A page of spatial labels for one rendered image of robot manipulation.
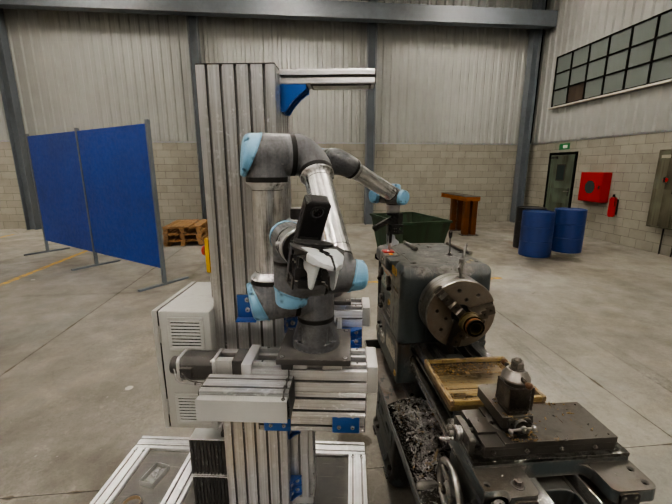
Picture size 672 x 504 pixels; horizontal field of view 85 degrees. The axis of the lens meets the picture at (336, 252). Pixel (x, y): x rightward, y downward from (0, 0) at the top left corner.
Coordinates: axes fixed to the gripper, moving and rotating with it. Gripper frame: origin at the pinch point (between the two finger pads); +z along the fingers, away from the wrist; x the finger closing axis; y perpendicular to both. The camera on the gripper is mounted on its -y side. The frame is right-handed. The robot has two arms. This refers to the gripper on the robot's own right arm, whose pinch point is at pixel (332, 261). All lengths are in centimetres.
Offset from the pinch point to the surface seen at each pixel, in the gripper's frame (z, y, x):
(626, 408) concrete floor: -105, 121, -280
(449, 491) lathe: -27, 76, -57
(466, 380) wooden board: -58, 59, -84
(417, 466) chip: -57, 94, -68
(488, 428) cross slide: -24, 53, -64
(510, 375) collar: -23, 35, -66
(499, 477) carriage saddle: -14, 60, -60
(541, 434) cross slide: -17, 51, -76
